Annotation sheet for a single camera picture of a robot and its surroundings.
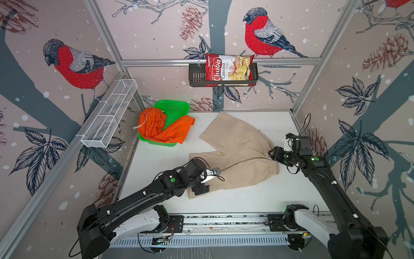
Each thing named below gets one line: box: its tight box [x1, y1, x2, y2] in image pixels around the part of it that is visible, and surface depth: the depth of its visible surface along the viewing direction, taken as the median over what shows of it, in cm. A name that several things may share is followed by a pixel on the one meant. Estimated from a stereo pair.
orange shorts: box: [138, 107, 196, 145], surface depth 102 cm
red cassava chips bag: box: [204, 53, 255, 87], surface depth 90 cm
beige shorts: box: [188, 112, 280, 200], surface depth 97 cm
